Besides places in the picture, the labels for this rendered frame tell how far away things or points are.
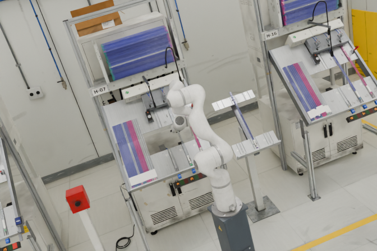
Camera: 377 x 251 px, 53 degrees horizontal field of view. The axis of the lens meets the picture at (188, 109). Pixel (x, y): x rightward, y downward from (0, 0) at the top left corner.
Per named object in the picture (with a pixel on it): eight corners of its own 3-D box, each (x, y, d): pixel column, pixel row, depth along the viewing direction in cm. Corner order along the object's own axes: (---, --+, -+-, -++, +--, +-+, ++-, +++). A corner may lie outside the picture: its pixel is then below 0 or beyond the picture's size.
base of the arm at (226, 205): (248, 206, 226) (243, 181, 219) (223, 222, 219) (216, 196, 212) (230, 193, 242) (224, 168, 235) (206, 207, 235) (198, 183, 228)
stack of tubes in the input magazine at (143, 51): (176, 60, 293) (167, 27, 282) (113, 81, 285) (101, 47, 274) (172, 57, 304) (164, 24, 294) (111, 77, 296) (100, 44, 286)
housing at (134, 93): (184, 87, 310) (184, 79, 297) (126, 106, 302) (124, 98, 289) (180, 79, 313) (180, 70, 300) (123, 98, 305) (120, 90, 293)
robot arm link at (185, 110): (192, 88, 248) (193, 117, 271) (168, 93, 245) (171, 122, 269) (196, 98, 242) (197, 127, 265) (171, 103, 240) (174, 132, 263)
